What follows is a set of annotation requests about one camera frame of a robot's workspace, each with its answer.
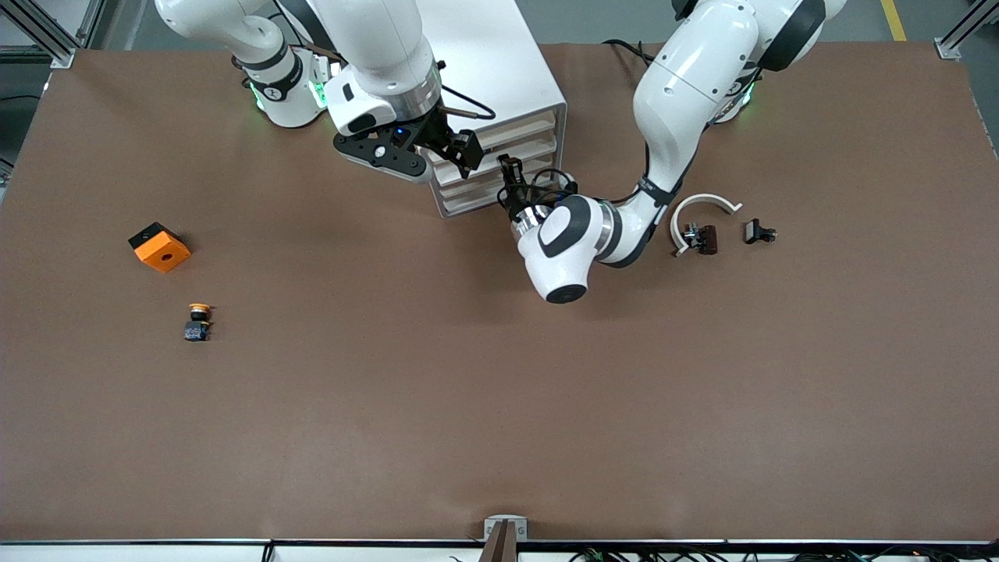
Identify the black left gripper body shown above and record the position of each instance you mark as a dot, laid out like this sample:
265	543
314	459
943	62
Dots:
517	202

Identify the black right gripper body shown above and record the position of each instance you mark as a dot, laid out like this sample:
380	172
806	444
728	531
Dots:
439	136

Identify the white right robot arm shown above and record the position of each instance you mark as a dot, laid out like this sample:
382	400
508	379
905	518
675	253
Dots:
375	39

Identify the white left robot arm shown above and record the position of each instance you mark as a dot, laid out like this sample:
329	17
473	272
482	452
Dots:
687	70

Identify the yellow push button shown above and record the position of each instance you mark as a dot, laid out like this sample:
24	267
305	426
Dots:
197	332

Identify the white curved plastic arc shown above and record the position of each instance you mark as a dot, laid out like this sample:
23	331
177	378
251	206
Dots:
702	197

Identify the orange box with black side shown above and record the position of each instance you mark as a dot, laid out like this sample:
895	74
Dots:
164	254

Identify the dark brown switch part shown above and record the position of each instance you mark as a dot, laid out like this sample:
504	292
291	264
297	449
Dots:
709	240

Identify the small black switch part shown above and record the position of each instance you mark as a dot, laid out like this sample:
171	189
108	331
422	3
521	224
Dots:
753	231

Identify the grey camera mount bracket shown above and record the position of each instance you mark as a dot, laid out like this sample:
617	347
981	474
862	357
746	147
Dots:
505	538

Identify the aluminium frame post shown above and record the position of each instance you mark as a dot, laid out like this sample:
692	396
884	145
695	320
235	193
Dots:
948	48
58	55

